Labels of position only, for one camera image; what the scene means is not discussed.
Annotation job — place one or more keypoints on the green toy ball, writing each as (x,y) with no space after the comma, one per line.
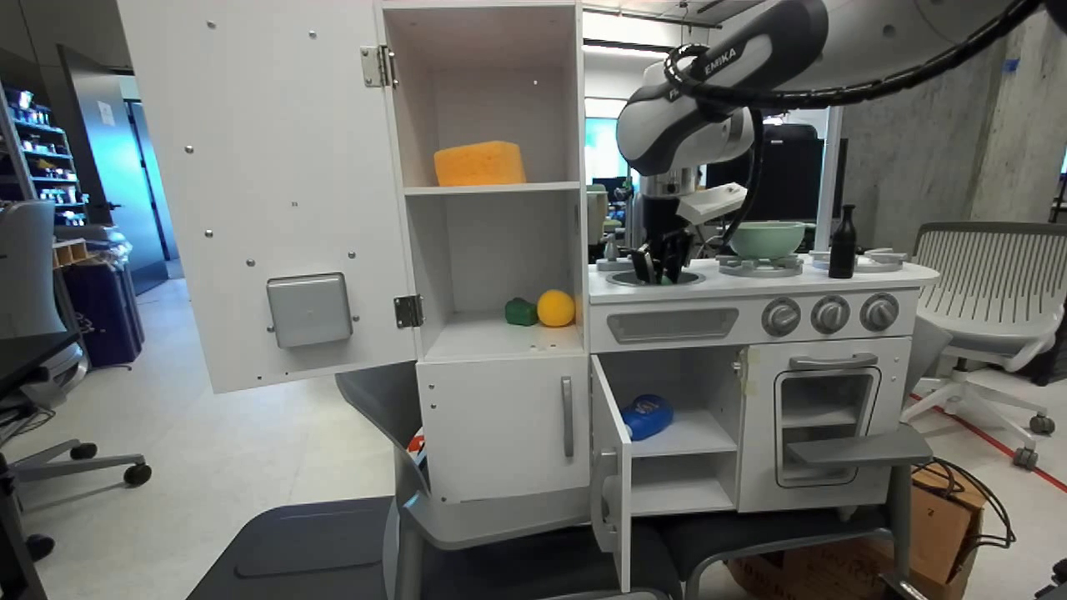
(517,310)

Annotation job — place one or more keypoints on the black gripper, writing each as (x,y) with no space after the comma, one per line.
(664,204)

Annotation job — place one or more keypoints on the large black monitor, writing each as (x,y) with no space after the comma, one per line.
(789,167)

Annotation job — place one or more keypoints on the orange sponge block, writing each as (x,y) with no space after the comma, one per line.
(481,164)

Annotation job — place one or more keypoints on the tall white cabinet door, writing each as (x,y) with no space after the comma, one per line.
(279,167)

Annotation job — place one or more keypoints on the gray stove knob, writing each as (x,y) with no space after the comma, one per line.
(879,310)
(780,317)
(832,315)

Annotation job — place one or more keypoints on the blue plastic bottle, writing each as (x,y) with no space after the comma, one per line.
(647,417)

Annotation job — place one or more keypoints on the white fridge cabinet door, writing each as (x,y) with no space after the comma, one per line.
(501,427)

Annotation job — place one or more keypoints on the white sink cabinet door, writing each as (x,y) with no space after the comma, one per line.
(608,477)

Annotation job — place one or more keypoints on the gray swivel chair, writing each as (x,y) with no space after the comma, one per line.
(29,279)

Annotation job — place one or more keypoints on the gray burner grate under bowl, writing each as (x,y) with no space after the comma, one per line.
(760,268)

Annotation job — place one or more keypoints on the black bottle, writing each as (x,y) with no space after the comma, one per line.
(842,243)

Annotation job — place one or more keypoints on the white mesh chair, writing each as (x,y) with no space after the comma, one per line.
(977,288)

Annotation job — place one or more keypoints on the blue suitcase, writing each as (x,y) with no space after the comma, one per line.
(100,310)

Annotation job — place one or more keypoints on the light green bowl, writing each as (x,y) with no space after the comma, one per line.
(768,238)

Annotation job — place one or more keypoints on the yellow toy ball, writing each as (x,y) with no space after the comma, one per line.
(556,309)

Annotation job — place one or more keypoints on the cardboard box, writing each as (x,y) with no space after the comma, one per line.
(938,520)

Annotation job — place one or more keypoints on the storage shelf with items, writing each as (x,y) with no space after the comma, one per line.
(39,155)

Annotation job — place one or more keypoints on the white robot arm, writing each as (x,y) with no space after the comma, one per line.
(687,122)

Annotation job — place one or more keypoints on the gray bare burner grate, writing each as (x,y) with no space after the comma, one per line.
(886,257)

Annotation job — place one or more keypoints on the white toy kitchen cabinet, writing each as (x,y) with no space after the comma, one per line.
(501,254)

